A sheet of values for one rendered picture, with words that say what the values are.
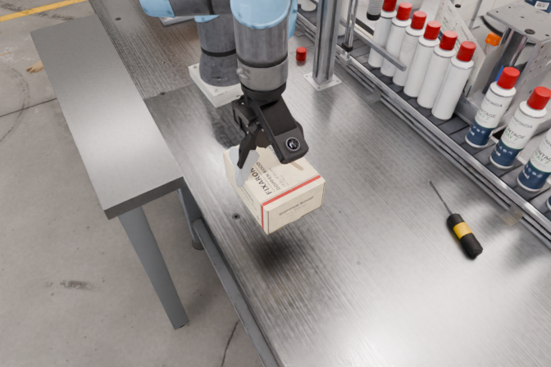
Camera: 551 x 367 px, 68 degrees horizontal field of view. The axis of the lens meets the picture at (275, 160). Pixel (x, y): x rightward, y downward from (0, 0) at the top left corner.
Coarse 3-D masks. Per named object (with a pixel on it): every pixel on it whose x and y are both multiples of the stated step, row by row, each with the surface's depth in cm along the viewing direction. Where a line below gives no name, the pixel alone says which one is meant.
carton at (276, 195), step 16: (224, 160) 78; (272, 160) 75; (304, 160) 75; (256, 176) 73; (272, 176) 73; (288, 176) 73; (304, 176) 73; (320, 176) 73; (240, 192) 77; (256, 192) 70; (272, 192) 70; (288, 192) 70; (304, 192) 71; (320, 192) 74; (256, 208) 72; (272, 208) 68; (288, 208) 71; (304, 208) 74; (272, 224) 72
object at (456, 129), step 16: (304, 16) 140; (368, 48) 126; (384, 80) 115; (400, 96) 111; (448, 128) 102; (464, 128) 103; (464, 144) 98; (496, 144) 98; (480, 160) 95; (496, 176) 92; (512, 176) 92; (528, 192) 89; (544, 192) 89; (544, 208) 86
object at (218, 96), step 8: (192, 72) 121; (200, 80) 117; (200, 88) 121; (208, 88) 114; (216, 88) 113; (224, 88) 114; (232, 88) 114; (240, 88) 115; (208, 96) 116; (216, 96) 112; (224, 96) 114; (232, 96) 116; (216, 104) 115; (224, 104) 116
